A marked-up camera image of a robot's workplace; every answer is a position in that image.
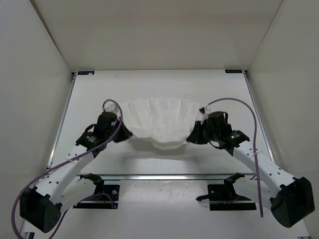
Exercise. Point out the white pleated skirt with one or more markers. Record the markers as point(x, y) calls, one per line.
point(165, 122)

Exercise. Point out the blue table label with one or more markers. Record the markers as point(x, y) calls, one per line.
point(233, 71)
point(86, 73)

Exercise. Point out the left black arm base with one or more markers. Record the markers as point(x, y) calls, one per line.
point(105, 196)

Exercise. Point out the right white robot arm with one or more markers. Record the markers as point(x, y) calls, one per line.
point(289, 199)

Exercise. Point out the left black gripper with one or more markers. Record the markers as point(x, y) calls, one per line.
point(125, 134)

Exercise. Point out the right blue table label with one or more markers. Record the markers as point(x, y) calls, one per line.
point(233, 71)

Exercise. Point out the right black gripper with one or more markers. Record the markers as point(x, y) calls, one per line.
point(195, 136)

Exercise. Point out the left blue table label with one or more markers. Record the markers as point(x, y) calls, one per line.
point(86, 73)

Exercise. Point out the aluminium table rail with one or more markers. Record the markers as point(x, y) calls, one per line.
point(163, 177)

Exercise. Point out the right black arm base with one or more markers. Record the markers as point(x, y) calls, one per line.
point(222, 197)

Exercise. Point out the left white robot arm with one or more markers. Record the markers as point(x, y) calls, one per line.
point(63, 186)

